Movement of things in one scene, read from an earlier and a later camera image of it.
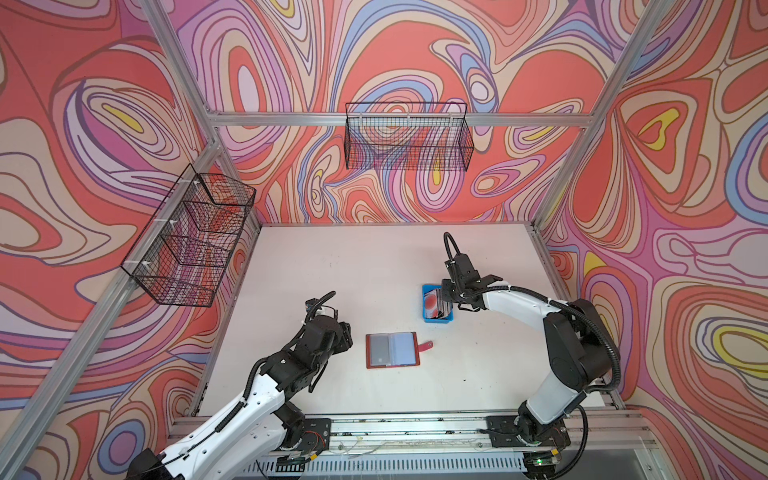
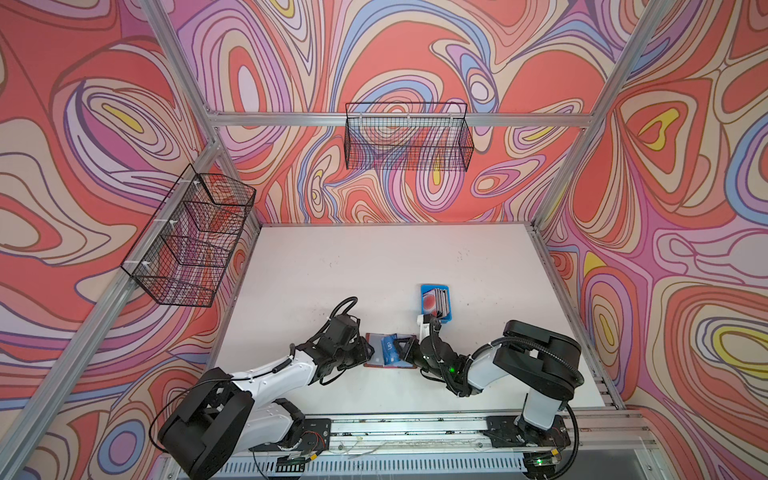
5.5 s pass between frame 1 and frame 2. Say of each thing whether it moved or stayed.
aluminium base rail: stayed
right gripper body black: moved
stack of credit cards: stayed
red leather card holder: stayed
